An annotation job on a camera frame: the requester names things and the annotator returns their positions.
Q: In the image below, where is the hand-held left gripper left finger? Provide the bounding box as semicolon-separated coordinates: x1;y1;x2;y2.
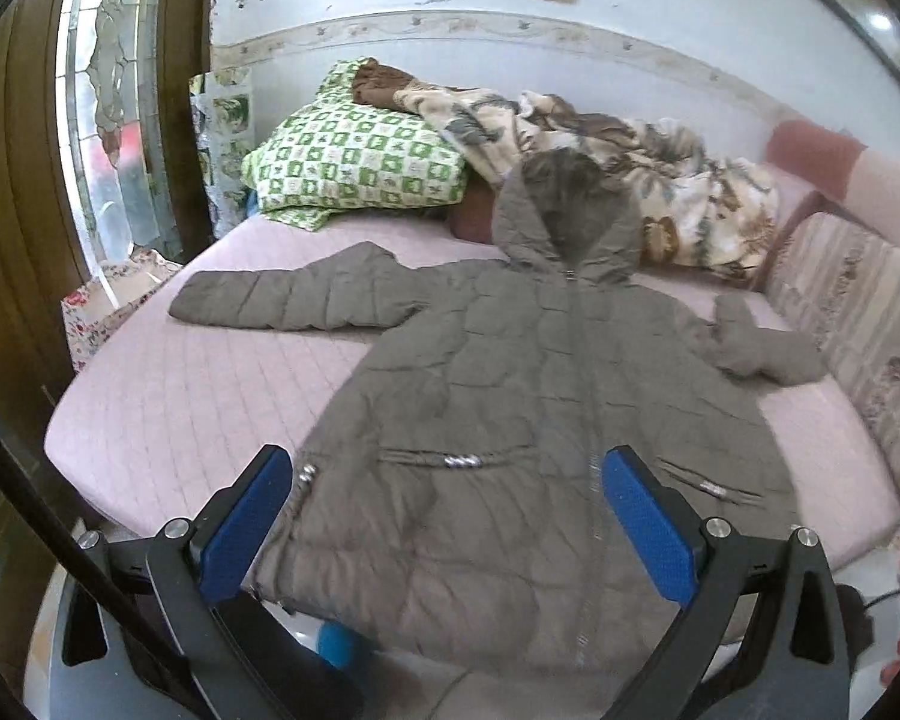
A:
49;445;365;720

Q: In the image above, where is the blue round object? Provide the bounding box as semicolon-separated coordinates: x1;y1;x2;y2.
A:
316;619;372;672

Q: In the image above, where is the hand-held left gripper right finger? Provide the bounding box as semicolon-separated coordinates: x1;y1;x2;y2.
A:
601;445;852;720

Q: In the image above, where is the black cable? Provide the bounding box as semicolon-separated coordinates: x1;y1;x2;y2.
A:
0;401;222;720

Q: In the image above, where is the striped floral back cushion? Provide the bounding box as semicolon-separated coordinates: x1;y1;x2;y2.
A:
763;211;900;511

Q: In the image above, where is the pink quilted bed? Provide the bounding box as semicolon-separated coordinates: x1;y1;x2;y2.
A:
45;214;900;575

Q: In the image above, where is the brown cloth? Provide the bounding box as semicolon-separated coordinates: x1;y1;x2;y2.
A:
350;58;415;112

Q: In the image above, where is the olive hooded puffer coat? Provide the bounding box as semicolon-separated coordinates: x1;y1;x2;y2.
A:
169;148;826;680

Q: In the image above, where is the dark red pillow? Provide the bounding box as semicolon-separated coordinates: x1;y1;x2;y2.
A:
450;181;500;247

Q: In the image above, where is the pink cushion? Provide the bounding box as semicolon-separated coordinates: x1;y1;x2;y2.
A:
765;118;900;256

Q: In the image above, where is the green printed plastic bag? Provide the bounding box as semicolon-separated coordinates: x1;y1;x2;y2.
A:
190;67;256;241

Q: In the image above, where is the cream floral blanket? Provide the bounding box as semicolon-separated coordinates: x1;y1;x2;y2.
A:
391;82;781;290

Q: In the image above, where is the stained glass door panel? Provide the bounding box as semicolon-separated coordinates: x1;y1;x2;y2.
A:
54;0;181;278

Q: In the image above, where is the green checked pillow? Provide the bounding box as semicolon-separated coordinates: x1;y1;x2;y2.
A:
240;58;472;233

